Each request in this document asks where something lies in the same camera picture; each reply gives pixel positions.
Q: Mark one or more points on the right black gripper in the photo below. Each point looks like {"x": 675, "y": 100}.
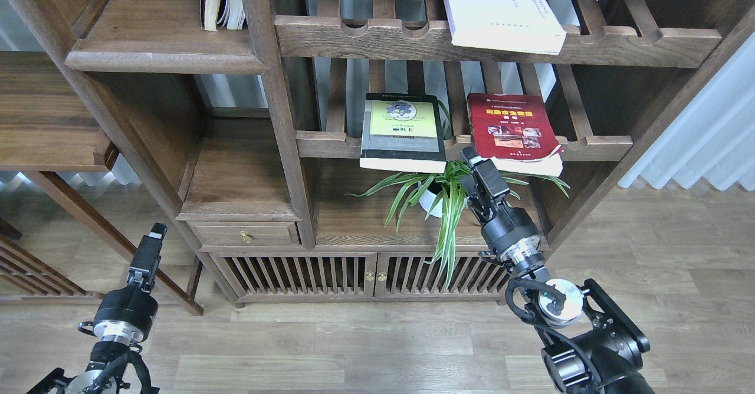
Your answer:
{"x": 511, "y": 235}

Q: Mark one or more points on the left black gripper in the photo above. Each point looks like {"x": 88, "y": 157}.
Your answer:
{"x": 126, "y": 315}

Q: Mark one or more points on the red cover book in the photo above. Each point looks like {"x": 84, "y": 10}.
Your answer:
{"x": 515, "y": 133}

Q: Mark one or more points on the white and purple book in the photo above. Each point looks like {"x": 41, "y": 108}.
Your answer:
{"x": 527, "y": 26}

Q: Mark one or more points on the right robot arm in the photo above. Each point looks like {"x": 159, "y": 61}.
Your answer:
{"x": 590, "y": 344}

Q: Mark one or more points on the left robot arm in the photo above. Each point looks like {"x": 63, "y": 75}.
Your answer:
{"x": 104, "y": 372}

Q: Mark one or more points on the upright cream books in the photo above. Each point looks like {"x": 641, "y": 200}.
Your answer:
{"x": 229, "y": 14}

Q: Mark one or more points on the spider plant in white pot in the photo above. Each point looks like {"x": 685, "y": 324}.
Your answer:
{"x": 441, "y": 195}

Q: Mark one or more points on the brass drawer knob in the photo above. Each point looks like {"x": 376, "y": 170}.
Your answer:
{"x": 245, "y": 238}

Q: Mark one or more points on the black and green book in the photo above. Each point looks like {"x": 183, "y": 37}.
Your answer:
{"x": 402, "y": 132}

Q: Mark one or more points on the brass cabinet door knobs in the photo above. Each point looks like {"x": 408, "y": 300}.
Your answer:
{"x": 380, "y": 276}

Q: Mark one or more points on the wooden side table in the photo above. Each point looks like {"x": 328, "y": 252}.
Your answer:
{"x": 47, "y": 130}

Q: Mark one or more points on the dark wooden bookshelf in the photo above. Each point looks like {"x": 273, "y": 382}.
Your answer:
{"x": 246, "y": 131}

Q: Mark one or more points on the white curtain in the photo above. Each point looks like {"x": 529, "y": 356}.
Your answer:
{"x": 712, "y": 140}

